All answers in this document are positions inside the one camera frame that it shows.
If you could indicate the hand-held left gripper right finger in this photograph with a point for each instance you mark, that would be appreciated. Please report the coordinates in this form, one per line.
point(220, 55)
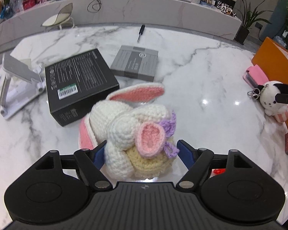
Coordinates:
point(184, 152)

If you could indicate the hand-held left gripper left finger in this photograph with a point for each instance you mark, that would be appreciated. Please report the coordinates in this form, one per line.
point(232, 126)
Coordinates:
point(99, 157)

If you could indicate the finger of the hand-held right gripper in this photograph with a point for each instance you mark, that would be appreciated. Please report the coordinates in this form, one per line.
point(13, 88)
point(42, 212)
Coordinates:
point(286, 98)

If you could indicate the white plush with striped cup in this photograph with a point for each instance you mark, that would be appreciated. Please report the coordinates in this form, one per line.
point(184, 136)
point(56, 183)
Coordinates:
point(268, 98)

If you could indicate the pink card holder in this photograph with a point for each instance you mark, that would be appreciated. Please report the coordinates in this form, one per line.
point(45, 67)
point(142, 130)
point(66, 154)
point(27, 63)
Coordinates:
point(258, 75)

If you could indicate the orange cardboard box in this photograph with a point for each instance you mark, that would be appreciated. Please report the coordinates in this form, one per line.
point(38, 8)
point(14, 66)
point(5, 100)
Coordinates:
point(273, 62)

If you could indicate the white crochet bunny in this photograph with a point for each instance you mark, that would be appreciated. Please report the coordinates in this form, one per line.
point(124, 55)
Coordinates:
point(124, 124)

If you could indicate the small red-capped white bottle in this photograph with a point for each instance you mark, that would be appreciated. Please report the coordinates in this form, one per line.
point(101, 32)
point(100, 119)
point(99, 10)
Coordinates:
point(218, 171)

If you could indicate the large water bottle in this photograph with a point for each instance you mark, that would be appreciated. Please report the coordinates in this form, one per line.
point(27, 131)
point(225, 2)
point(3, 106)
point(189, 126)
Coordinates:
point(279, 40)

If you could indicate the potted plant in black pot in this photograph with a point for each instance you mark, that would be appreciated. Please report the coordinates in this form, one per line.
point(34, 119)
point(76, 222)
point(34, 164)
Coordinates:
point(242, 34)

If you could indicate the black product box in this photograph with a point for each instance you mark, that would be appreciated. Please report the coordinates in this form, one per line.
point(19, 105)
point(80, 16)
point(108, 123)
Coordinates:
point(79, 76)

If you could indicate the grey flat box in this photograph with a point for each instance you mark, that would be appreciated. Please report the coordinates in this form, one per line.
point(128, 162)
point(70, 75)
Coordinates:
point(134, 62)

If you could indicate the black and white checkered toy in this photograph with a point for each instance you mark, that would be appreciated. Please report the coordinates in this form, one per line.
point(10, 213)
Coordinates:
point(225, 8)

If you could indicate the white folding stand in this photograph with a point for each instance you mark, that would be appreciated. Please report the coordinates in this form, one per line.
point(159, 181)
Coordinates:
point(16, 67)

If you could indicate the black screwdriver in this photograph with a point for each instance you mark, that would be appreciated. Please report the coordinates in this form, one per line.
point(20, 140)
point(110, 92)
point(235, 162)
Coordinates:
point(141, 30)

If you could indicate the small white chair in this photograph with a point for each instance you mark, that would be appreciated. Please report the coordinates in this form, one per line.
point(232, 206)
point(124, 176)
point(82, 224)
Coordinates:
point(60, 16)

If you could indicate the white marble TV cabinet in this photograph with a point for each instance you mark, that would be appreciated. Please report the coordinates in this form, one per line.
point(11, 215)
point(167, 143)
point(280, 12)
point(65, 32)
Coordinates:
point(139, 7)

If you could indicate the red gift box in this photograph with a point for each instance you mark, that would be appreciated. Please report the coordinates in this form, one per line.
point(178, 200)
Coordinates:
point(29, 4)

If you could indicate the blue glass vase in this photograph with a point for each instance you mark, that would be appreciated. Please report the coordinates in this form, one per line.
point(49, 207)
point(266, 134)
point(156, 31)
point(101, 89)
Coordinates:
point(6, 12)

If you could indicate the white picture card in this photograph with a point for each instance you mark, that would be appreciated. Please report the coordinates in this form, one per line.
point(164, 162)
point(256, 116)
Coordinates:
point(18, 2)

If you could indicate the wall socket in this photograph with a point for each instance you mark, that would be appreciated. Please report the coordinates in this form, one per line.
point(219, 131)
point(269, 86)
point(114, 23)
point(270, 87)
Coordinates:
point(259, 25)

